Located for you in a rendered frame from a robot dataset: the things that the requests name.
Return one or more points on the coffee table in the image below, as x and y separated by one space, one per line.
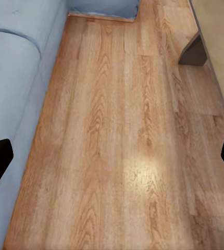
208 42

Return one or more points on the sofa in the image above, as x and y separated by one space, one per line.
30 35

